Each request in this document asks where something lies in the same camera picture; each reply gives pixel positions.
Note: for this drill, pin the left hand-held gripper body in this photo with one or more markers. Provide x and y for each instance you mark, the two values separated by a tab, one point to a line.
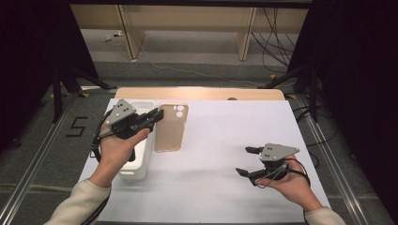
122	114

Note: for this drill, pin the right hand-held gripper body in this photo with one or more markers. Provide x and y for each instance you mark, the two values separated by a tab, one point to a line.
277	151

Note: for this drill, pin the beige phone case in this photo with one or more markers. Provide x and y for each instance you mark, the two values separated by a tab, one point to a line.
170	134

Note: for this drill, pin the white plastic bin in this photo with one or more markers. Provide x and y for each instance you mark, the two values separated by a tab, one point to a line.
137	168

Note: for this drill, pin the person's right hand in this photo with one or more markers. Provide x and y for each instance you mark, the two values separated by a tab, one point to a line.
294	187

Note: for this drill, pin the person's left hand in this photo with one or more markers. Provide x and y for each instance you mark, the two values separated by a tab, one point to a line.
114	153

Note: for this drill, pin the yellow floor tape piece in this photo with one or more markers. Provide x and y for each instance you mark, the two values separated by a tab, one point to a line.
291	96
273	76

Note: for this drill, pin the black metal stand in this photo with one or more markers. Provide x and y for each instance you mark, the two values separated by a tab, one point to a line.
313	93
57	93

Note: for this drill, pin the small white floor object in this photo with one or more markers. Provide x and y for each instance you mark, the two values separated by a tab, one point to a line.
118	33
106	38

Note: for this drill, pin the beige wooden desk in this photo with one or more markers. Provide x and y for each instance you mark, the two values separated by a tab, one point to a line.
187	18

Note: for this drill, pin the black curtain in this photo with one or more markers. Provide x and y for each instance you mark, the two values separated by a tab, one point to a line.
31	47
359	62

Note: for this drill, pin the aluminium floor rail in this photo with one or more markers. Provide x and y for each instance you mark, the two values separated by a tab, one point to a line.
347	190
40	156

